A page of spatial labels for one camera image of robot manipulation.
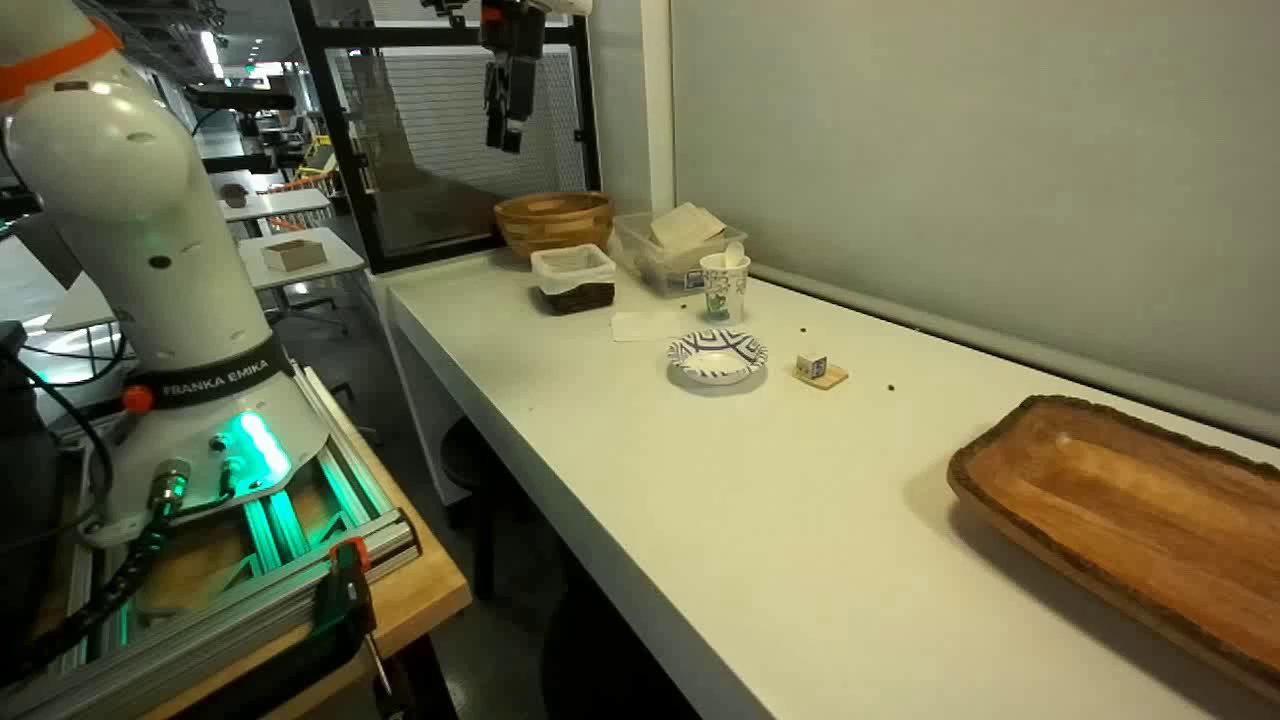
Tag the round wooden plaque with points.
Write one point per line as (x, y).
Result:
(823, 378)

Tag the orange black clamp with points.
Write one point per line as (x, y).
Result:
(348, 604)

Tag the large wooden tray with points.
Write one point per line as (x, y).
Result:
(1135, 520)

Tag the black framed mesh panel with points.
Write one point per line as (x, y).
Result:
(414, 203)

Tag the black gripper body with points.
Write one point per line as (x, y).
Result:
(512, 30)

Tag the white background table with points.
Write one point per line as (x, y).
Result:
(275, 203)

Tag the small white side table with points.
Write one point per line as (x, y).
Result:
(302, 259)

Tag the wooden bowl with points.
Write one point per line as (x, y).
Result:
(555, 220)

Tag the small white block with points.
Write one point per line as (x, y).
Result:
(808, 365)

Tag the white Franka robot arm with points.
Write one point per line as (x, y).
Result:
(147, 254)

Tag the aluminium mounting frame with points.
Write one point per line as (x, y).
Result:
(383, 541)

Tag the wooden base board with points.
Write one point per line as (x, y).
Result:
(418, 584)

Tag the clear plastic container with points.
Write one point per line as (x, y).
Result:
(660, 254)

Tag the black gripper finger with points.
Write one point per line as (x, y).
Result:
(494, 105)
(516, 105)

